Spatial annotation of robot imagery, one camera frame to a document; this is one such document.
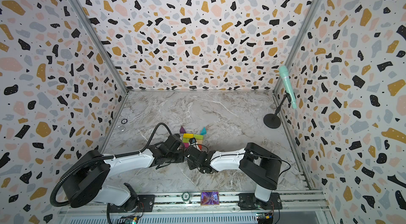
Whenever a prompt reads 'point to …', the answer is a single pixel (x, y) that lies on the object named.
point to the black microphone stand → (274, 121)
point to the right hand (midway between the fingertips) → (193, 159)
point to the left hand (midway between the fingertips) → (189, 156)
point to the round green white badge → (185, 196)
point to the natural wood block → (200, 141)
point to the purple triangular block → (182, 130)
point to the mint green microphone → (284, 71)
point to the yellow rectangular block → (188, 135)
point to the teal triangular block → (203, 131)
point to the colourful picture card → (210, 197)
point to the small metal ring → (124, 121)
